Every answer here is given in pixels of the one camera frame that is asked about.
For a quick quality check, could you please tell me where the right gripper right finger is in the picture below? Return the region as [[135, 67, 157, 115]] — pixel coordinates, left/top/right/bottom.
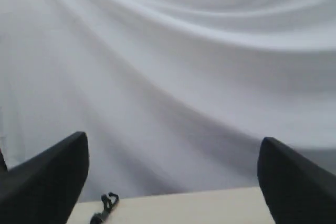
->
[[257, 137, 335, 224]]

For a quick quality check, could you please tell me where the white backdrop cloth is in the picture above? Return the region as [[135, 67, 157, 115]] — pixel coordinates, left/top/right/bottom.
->
[[1, 0, 335, 200]]

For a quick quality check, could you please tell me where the black three-strand cord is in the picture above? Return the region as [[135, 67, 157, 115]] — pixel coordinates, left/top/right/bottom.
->
[[100, 191, 120, 216]]

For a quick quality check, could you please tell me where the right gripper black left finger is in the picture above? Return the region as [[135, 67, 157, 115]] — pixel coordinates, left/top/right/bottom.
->
[[1, 132, 89, 223]]

